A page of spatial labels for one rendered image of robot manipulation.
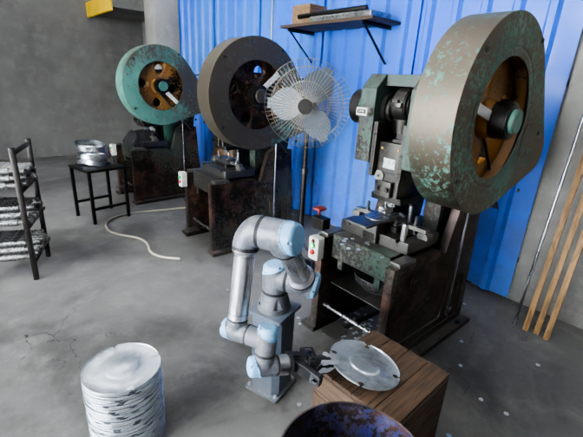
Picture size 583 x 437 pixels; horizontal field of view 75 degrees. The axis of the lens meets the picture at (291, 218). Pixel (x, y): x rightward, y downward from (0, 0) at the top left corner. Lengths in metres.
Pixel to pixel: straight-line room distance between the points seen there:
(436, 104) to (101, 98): 7.04
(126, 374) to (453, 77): 1.64
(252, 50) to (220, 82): 0.35
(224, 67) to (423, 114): 1.68
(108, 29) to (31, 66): 1.40
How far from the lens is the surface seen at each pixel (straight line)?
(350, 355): 1.67
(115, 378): 1.70
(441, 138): 1.52
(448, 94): 1.52
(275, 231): 1.25
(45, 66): 7.84
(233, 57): 2.91
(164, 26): 6.66
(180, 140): 4.90
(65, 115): 7.90
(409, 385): 1.67
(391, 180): 2.04
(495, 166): 2.08
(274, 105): 2.68
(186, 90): 4.66
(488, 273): 3.24
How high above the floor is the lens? 1.43
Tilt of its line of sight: 20 degrees down
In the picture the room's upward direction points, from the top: 3 degrees clockwise
